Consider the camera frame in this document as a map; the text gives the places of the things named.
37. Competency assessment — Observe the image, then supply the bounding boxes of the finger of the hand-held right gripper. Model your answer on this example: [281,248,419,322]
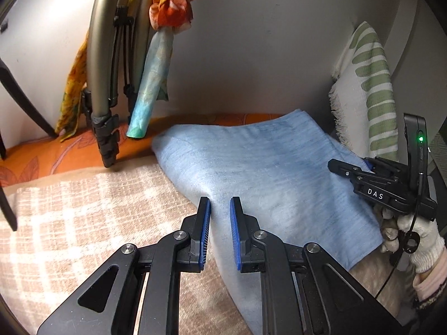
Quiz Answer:
[327,158,377,179]

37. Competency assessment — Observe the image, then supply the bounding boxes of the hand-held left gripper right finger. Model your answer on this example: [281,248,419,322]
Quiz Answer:
[229,197,402,335]

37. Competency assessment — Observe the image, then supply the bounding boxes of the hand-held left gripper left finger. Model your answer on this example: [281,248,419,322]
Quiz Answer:
[37,197,212,335]

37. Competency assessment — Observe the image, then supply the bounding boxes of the blue denim pants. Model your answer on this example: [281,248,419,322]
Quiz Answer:
[153,110,385,335]

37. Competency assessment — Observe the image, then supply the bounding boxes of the person's right forearm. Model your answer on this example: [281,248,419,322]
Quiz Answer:
[410,244,447,312]

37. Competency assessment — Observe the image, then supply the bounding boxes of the person's right hand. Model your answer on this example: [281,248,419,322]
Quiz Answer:
[372,204,446,273]

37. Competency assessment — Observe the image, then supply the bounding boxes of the green striped white towel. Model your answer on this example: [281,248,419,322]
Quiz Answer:
[328,21,401,163]

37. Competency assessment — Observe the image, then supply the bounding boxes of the beige checked blanket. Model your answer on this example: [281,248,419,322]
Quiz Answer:
[0,155,420,335]

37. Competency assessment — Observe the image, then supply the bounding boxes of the teal scarf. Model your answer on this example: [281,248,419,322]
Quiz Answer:
[126,28,174,140]

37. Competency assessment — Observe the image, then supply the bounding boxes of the orange patterned bed sheet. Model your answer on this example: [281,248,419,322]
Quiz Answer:
[0,112,290,187]

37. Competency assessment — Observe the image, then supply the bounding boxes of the yellow scarf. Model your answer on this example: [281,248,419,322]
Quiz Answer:
[55,30,93,142]

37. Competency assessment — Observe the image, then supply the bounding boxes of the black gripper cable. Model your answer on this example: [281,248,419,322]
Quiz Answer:
[375,173,427,300]

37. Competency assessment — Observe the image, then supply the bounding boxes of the grey folded metal frame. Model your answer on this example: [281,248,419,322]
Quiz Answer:
[81,0,151,169]

